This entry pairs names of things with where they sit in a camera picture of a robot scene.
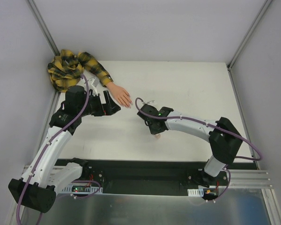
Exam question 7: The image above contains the clear nail polish bottle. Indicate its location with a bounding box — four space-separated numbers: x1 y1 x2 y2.
153 134 161 140

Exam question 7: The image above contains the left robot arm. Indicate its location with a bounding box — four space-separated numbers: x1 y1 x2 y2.
8 82 121 213

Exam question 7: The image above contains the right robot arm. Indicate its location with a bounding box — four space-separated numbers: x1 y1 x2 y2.
137 104 243 188

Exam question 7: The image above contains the mannequin hand with painted nails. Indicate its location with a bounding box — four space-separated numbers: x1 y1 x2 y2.
106 82 133 108

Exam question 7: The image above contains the yellow plaid shirt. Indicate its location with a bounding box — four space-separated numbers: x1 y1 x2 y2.
47 49 113 92

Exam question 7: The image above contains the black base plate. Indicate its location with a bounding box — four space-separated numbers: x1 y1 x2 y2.
53 159 259 195

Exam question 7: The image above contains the aluminium frame post left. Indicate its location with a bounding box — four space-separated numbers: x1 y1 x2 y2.
26 0 60 56

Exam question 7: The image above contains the aluminium frame post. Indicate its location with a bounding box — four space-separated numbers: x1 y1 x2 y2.
227 0 274 71
26 0 60 56

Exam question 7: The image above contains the right white cable duct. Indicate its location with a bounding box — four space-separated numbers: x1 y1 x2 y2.
187 187 219 197

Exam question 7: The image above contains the white cable duct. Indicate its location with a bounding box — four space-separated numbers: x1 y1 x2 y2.
60 185 103 195
187 187 219 197

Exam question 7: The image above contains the left white cable duct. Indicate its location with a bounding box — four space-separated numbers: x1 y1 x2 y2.
60 185 103 195

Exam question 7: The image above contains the aluminium rail right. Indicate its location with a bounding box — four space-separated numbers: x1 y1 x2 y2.
229 170 273 189

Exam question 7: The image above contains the aluminium frame post right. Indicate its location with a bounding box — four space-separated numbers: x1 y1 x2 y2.
227 0 274 71

